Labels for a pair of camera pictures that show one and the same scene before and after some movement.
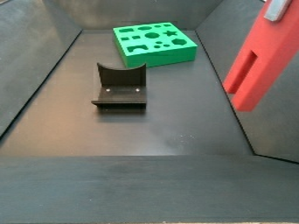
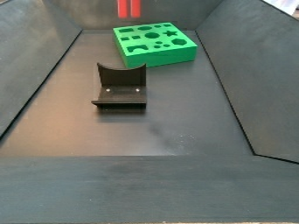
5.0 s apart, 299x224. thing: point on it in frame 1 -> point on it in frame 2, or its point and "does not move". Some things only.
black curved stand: x=123 y=91 does not move
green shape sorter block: x=154 y=45 does not move
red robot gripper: x=265 y=59 -> x=129 y=9
